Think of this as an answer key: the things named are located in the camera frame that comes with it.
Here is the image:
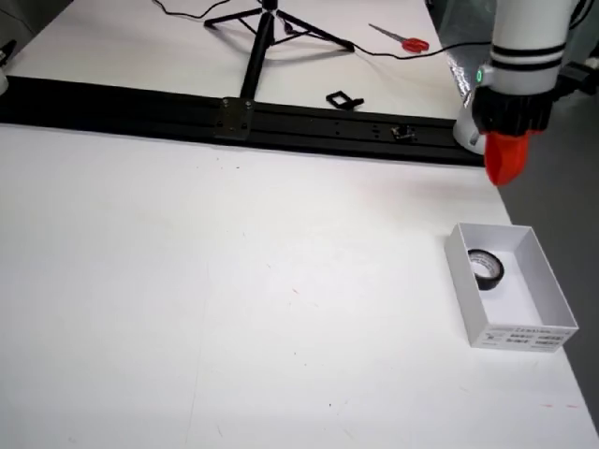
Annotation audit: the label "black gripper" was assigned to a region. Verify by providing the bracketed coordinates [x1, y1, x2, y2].
[470, 85, 554, 187]

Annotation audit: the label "black electrical tape roll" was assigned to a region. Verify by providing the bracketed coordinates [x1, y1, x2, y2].
[467, 248, 509, 292]

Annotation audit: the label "white cardboard box bin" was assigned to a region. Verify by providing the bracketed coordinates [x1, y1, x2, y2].
[443, 223, 580, 350]

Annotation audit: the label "silver foil sheet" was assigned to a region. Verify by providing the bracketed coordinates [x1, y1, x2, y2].
[444, 46, 479, 109]

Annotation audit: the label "black tripod stand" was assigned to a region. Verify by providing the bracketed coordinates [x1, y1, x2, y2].
[204, 0, 356, 102]

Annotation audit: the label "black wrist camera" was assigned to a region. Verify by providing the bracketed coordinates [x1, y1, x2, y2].
[555, 58, 599, 98]

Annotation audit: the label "black power cable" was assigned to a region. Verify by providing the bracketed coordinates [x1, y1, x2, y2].
[345, 39, 493, 61]

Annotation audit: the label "red handled scissors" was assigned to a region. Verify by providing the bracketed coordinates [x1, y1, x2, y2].
[368, 22, 430, 54]

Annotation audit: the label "small black bracket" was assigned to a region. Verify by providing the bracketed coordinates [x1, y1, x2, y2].
[326, 91, 365, 111]

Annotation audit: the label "black rail mounting plate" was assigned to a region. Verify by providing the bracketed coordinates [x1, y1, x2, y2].
[213, 96, 256, 141]

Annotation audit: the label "thin black cable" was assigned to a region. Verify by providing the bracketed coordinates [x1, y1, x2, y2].
[152, 0, 235, 22]

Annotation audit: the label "black aluminium rail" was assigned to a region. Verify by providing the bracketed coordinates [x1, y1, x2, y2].
[0, 75, 489, 167]

